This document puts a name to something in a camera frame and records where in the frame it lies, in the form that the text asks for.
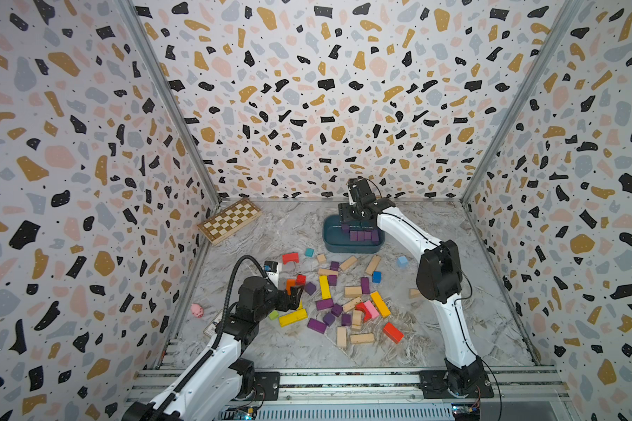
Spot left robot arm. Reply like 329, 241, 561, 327
122, 255, 304, 420

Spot red rectangular block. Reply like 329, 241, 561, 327
383, 322, 405, 344

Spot wooden chessboard box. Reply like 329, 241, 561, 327
198, 198, 262, 245

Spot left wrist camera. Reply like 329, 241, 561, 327
263, 261, 282, 287

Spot teal plastic storage bin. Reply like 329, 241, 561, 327
322, 215, 386, 254

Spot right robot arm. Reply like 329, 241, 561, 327
338, 177, 487, 397

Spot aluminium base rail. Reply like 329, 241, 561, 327
159, 367, 579, 420

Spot pink pig toy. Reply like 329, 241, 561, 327
191, 303, 204, 319

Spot natural wood long block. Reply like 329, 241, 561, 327
365, 255, 381, 276

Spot yellow flat block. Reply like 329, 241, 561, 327
279, 308, 307, 327

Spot purple flat block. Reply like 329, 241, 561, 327
307, 319, 328, 334

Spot amber yellow long block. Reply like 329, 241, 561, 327
370, 291, 391, 318

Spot natural wood short bar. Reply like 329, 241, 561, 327
318, 268, 338, 276

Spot red curved arch block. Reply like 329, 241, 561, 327
355, 303, 371, 322

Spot pink long block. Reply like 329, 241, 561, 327
363, 301, 379, 319

